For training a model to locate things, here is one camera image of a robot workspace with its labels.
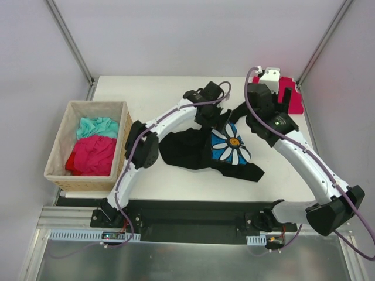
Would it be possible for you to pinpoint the folded red t-shirt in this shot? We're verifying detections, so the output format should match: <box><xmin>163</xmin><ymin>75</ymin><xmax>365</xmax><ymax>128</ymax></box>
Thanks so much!
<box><xmin>252</xmin><ymin>75</ymin><xmax>304</xmax><ymax>115</ymax></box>

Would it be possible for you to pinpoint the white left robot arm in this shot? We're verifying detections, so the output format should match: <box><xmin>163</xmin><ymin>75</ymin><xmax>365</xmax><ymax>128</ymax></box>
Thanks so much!
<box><xmin>100</xmin><ymin>81</ymin><xmax>231</xmax><ymax>228</ymax></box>

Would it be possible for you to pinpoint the black flower print t-shirt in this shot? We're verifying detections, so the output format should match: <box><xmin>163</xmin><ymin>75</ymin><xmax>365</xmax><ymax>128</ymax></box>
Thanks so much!
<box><xmin>159</xmin><ymin>103</ymin><xmax>264</xmax><ymax>182</ymax></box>

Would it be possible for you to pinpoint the left white cable duct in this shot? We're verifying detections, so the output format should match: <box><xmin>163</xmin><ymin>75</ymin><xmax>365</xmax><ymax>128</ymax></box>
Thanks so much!
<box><xmin>49</xmin><ymin>229</ymin><xmax>141</xmax><ymax>243</ymax></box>

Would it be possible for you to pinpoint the white cable duct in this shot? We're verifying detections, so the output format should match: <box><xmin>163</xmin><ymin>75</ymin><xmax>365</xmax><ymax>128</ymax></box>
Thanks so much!
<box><xmin>49</xmin><ymin>229</ymin><xmax>141</xmax><ymax>243</ymax></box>
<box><xmin>246</xmin><ymin>234</ymin><xmax>284</xmax><ymax>246</ymax></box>

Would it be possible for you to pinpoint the teal t-shirt in basket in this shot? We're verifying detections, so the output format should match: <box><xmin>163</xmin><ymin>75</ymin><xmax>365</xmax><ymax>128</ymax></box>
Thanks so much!
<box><xmin>76</xmin><ymin>117</ymin><xmax>119</xmax><ymax>140</ymax></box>

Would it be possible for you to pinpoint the right aluminium frame post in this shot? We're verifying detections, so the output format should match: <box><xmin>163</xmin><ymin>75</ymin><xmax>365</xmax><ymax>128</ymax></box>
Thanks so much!
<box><xmin>296</xmin><ymin>0</ymin><xmax>354</xmax><ymax>88</ymax></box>

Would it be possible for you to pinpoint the aluminium front rail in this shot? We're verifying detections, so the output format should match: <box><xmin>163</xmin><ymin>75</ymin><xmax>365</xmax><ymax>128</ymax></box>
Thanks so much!
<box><xmin>37</xmin><ymin>204</ymin><xmax>352</xmax><ymax>235</ymax></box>

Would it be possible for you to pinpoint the red t-shirt in basket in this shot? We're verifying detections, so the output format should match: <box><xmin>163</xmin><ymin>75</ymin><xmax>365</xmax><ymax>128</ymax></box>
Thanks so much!
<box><xmin>65</xmin><ymin>135</ymin><xmax>117</xmax><ymax>176</ymax></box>

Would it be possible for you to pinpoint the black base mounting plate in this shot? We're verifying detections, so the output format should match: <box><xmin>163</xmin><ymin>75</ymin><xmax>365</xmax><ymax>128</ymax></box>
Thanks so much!
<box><xmin>90</xmin><ymin>200</ymin><xmax>297</xmax><ymax>245</ymax></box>

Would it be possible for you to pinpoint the right white cable duct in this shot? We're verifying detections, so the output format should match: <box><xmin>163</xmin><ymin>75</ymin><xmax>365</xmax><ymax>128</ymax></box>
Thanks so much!
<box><xmin>246</xmin><ymin>234</ymin><xmax>284</xmax><ymax>246</ymax></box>

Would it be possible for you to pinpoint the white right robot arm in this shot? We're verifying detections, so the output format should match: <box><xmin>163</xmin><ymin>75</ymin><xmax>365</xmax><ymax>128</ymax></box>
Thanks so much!
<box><xmin>244</xmin><ymin>67</ymin><xmax>365</xmax><ymax>236</ymax></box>

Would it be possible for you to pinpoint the wicker laundry basket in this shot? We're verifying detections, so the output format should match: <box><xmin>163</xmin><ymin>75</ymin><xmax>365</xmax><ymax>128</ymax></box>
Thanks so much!
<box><xmin>44</xmin><ymin>101</ymin><xmax>132</xmax><ymax>192</ymax></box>

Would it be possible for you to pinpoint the left aluminium frame post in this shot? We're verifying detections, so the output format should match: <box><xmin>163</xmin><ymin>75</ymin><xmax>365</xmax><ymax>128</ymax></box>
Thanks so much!
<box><xmin>44</xmin><ymin>0</ymin><xmax>94</xmax><ymax>85</ymax></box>

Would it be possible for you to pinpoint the aluminium frame post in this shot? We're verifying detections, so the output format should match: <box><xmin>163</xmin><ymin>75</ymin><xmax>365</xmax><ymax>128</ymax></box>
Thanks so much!
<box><xmin>296</xmin><ymin>0</ymin><xmax>354</xmax><ymax>88</ymax></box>
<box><xmin>44</xmin><ymin>0</ymin><xmax>94</xmax><ymax>85</ymax></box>

